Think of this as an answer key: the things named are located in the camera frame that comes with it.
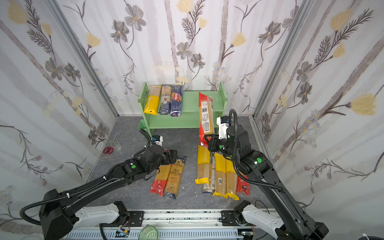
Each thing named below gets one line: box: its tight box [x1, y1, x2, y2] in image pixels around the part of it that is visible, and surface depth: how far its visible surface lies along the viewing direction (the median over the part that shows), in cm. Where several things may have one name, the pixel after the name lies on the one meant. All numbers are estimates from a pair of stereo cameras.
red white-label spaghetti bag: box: [198, 92, 215, 148], surface depth 67 cm
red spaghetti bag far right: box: [236, 175, 250, 196], surface depth 83 cm
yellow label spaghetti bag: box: [143, 85, 162, 116], surface depth 90 cm
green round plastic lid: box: [138, 224, 159, 240], surface depth 71 cm
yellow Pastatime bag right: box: [225, 157, 240, 201], surface depth 84 cm
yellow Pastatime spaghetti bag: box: [195, 145, 211, 185], surface depth 91 cm
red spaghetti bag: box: [150, 164, 172, 197], surface depth 84 cm
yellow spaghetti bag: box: [212, 152, 227, 198], surface depth 87 cm
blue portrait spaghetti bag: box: [159, 84, 173, 115], surface depth 89 cm
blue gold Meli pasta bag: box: [164, 156, 187, 200], surface depth 87 cm
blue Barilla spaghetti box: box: [170, 84, 183, 117], surface depth 86 cm
